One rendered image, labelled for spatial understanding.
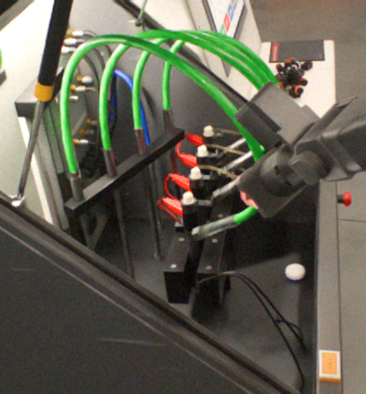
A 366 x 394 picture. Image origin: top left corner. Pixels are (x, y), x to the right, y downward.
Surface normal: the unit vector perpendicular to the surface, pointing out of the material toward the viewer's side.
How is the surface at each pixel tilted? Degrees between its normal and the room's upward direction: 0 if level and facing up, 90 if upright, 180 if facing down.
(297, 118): 49
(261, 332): 0
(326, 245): 0
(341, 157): 113
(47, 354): 90
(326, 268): 0
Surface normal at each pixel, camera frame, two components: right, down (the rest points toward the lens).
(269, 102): 0.15, -0.23
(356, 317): -0.10, -0.83
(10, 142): 0.98, 0.02
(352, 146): -0.61, 0.63
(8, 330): -0.18, 0.57
